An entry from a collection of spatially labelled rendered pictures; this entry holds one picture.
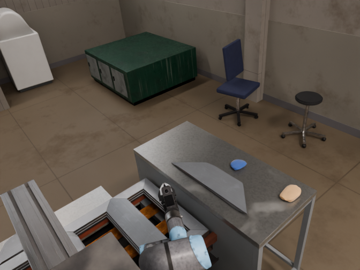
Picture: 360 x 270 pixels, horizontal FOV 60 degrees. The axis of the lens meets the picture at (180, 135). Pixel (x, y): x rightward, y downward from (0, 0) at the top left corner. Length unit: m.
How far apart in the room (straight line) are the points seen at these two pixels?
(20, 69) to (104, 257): 6.45
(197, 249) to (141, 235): 1.14
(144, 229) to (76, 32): 6.45
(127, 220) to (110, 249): 1.62
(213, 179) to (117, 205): 0.76
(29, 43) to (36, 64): 0.42
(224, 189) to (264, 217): 0.32
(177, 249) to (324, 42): 3.83
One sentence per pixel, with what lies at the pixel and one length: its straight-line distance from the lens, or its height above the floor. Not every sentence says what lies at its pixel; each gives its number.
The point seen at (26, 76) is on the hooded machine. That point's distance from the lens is 7.08.
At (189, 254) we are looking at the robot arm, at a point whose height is 1.67.
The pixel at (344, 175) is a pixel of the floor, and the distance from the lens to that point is 4.11.
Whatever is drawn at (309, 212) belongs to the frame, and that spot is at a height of 0.87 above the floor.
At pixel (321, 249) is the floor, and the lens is 3.31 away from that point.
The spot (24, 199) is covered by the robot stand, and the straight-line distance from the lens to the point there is 0.92.
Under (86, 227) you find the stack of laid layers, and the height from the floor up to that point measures 0.84.
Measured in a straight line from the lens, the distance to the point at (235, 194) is 2.13.
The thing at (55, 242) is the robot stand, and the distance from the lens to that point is 0.77.
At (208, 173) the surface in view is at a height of 1.07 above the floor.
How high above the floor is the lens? 2.58
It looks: 34 degrees down
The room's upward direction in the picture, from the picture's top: 6 degrees counter-clockwise
